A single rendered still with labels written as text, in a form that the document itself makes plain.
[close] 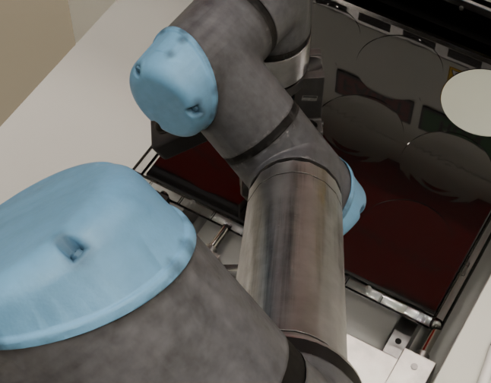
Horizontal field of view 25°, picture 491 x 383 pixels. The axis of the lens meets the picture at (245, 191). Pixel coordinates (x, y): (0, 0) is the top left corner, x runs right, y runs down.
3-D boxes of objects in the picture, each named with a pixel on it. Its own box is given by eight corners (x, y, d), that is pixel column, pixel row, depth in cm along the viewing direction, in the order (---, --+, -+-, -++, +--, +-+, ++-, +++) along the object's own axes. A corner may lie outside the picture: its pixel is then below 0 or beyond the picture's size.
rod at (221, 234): (223, 225, 118) (223, 217, 117) (234, 230, 118) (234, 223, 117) (200, 257, 116) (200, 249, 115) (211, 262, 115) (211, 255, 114)
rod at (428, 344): (430, 327, 111) (432, 320, 110) (443, 333, 111) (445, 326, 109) (410, 362, 109) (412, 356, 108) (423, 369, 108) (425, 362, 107)
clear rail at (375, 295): (132, 173, 122) (131, 166, 121) (445, 326, 111) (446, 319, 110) (125, 182, 121) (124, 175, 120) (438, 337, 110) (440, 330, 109)
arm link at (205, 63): (245, 166, 85) (321, 76, 90) (152, 54, 81) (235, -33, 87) (192, 179, 91) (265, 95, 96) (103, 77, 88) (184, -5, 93)
